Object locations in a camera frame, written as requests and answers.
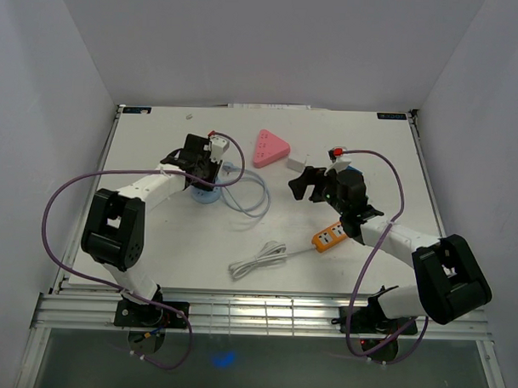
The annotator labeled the white charger plug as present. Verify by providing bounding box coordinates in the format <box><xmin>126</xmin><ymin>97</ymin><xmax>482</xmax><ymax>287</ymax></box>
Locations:
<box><xmin>287</xmin><ymin>154</ymin><xmax>308</xmax><ymax>173</ymax></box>

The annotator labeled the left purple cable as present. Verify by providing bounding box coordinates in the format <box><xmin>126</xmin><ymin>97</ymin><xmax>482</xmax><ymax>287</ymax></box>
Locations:
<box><xmin>37</xmin><ymin>125</ymin><xmax>248</xmax><ymax>372</ymax></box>

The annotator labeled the white coiled power cord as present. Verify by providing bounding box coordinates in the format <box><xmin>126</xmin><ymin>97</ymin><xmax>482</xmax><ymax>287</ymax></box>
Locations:
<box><xmin>227</xmin><ymin>238</ymin><xmax>316</xmax><ymax>283</ymax></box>

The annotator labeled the right blue corner label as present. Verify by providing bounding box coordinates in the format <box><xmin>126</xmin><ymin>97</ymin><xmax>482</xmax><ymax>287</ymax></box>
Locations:
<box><xmin>377</xmin><ymin>112</ymin><xmax>407</xmax><ymax>121</ymax></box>

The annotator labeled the round light blue power strip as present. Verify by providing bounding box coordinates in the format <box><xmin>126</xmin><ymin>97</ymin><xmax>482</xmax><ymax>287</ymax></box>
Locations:
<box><xmin>191</xmin><ymin>186</ymin><xmax>222</xmax><ymax>205</ymax></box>

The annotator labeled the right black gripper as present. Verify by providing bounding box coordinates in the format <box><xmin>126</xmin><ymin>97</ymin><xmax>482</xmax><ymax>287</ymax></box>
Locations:
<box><xmin>287</xmin><ymin>163</ymin><xmax>349</xmax><ymax>216</ymax></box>

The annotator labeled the blue corner label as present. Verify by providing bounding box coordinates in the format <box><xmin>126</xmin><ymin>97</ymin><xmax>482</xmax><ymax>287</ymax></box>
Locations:
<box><xmin>377</xmin><ymin>112</ymin><xmax>407</xmax><ymax>121</ymax></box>
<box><xmin>122</xmin><ymin>106</ymin><xmax>152</xmax><ymax>114</ymax></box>

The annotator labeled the purple cable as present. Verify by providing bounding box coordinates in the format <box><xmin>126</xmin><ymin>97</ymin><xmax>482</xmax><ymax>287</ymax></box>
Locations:
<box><xmin>325</xmin><ymin>148</ymin><xmax>435</xmax><ymax>367</ymax></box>
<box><xmin>37</xmin><ymin>125</ymin><xmax>248</xmax><ymax>372</ymax></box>

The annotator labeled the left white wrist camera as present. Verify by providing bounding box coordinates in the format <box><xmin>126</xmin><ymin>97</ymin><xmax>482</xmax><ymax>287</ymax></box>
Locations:
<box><xmin>208</xmin><ymin>133</ymin><xmax>230</xmax><ymax>163</ymax></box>

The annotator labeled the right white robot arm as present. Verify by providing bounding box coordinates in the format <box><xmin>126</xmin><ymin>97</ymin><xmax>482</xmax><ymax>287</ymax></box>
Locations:
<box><xmin>288</xmin><ymin>166</ymin><xmax>492</xmax><ymax>332</ymax></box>

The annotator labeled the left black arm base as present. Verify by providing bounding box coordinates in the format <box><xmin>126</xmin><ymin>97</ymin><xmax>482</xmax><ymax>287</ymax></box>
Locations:
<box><xmin>113</xmin><ymin>299</ymin><xmax>187</xmax><ymax>329</ymax></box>

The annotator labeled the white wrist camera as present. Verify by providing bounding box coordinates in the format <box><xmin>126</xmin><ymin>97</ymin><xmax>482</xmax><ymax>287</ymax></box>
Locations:
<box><xmin>208</xmin><ymin>133</ymin><xmax>230</xmax><ymax>163</ymax></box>
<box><xmin>325</xmin><ymin>146</ymin><xmax>351</xmax><ymax>175</ymax></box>

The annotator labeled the dark blue cube socket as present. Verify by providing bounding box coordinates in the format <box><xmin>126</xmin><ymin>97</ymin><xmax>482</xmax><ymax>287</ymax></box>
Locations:
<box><xmin>346</xmin><ymin>166</ymin><xmax>362</xmax><ymax>174</ymax></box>

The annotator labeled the pink triangular power strip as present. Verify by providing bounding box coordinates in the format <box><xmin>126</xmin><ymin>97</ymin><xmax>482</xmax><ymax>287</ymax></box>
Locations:
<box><xmin>253</xmin><ymin>129</ymin><xmax>290</xmax><ymax>168</ymax></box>

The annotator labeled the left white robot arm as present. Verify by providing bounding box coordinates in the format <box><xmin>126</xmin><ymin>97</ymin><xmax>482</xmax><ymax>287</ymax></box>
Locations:
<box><xmin>81</xmin><ymin>134</ymin><xmax>230</xmax><ymax>327</ymax></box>

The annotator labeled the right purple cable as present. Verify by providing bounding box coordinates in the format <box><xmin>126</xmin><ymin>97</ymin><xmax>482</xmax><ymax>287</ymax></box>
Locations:
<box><xmin>325</xmin><ymin>148</ymin><xmax>435</xmax><ymax>367</ymax></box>

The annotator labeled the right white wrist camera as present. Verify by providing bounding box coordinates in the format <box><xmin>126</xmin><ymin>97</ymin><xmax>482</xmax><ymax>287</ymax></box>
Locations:
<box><xmin>325</xmin><ymin>146</ymin><xmax>351</xmax><ymax>175</ymax></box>

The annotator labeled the left blue corner label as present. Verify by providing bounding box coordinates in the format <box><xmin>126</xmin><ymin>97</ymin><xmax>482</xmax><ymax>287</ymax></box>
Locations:
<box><xmin>122</xmin><ymin>106</ymin><xmax>152</xmax><ymax>114</ymax></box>

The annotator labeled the light blue power cord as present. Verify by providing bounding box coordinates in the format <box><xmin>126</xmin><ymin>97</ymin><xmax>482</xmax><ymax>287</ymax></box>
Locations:
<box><xmin>217</xmin><ymin>160</ymin><xmax>272</xmax><ymax>220</ymax></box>

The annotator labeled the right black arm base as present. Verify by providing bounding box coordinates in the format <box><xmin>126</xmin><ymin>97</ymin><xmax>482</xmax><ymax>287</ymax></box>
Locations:
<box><xmin>331</xmin><ymin>306</ymin><xmax>418</xmax><ymax>335</ymax></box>

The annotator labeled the orange power strip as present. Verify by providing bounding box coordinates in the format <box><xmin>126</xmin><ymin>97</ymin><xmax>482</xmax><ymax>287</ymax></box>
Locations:
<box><xmin>311</xmin><ymin>221</ymin><xmax>348</xmax><ymax>254</ymax></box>

